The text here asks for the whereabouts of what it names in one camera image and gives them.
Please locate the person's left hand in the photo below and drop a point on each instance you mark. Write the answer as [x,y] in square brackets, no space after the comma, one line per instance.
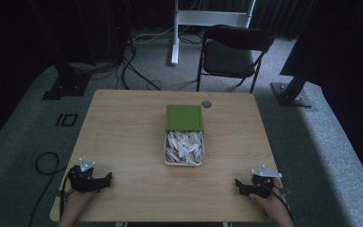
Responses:
[77,201]

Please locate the black metal stand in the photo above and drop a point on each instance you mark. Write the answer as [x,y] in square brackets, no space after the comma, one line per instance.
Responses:
[67,85]
[293,93]

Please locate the black folding chair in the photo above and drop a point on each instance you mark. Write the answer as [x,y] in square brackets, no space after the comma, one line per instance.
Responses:
[228,56]

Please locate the person's right hand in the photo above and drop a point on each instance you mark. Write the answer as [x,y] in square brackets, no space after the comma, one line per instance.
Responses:
[272,203]

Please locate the box of white packets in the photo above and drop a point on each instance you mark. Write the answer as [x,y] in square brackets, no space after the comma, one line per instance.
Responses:
[184,163]

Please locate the pile of white paper scraps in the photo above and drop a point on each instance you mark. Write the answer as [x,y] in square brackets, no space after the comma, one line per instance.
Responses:
[184,146]

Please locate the green box sleeve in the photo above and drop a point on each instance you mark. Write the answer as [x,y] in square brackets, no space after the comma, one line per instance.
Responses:
[184,117]

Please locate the grey round table grommet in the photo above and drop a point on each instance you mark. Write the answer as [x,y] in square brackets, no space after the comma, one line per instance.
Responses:
[206,104]

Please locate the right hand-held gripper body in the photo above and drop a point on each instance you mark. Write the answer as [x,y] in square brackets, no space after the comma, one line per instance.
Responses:
[263,186]

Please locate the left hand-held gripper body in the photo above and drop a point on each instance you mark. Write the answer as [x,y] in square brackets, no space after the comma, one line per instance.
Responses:
[82,181]

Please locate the white metal stand frame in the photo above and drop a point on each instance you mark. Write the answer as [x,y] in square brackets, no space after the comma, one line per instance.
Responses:
[209,17]

